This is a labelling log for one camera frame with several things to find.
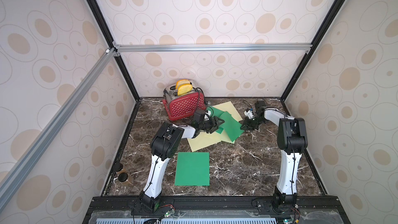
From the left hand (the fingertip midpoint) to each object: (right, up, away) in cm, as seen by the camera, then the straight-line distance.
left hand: (225, 123), depth 95 cm
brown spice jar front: (-52, -25, -21) cm, 61 cm away
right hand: (+11, -4, +8) cm, 14 cm away
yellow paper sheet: (+5, +10, +21) cm, 24 cm away
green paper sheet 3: (+6, -3, +9) cm, 11 cm away
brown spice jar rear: (-59, -23, -12) cm, 65 cm away
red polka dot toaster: (-30, +10, +2) cm, 31 cm away
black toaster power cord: (-11, +14, +18) cm, 25 cm away
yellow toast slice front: (-26, +21, +3) cm, 34 cm away
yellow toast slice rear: (-28, +26, +6) cm, 39 cm away
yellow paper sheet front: (-12, -11, +3) cm, 17 cm away
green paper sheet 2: (-5, +7, +17) cm, 19 cm away
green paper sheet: (-20, -25, -10) cm, 33 cm away
